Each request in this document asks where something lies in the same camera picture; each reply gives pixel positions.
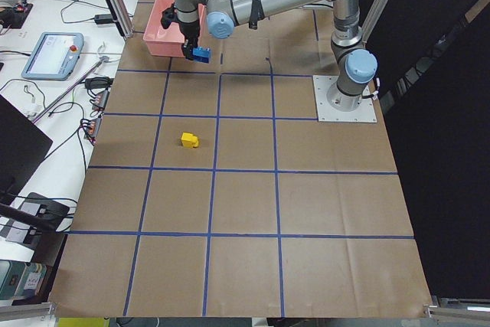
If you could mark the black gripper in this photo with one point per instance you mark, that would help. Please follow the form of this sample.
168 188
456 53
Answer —
190 30

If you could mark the blue toy block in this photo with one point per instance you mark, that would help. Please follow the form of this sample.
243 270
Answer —
201 54

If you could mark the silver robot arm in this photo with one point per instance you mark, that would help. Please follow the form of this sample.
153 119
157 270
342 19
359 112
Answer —
357 66

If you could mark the pink plastic box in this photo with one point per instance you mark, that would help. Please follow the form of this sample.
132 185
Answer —
168 42

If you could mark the metal rod on desk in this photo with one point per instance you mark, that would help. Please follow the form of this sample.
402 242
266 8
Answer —
102 60

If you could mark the black power adapter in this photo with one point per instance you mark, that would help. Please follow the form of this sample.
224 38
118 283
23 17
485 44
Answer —
103 19

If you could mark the yellow toy block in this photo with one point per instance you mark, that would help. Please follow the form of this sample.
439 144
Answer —
189 140

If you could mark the teach pendant tablet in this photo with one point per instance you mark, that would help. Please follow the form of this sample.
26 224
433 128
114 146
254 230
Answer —
54 57

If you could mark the black monitor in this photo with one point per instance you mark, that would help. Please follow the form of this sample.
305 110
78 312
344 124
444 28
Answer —
23 148

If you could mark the black device on desk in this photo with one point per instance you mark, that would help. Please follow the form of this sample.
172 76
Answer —
50 212

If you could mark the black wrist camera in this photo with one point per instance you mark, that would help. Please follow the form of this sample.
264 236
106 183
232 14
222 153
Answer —
168 17

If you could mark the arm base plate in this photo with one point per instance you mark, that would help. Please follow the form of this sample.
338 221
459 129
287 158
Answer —
334 107

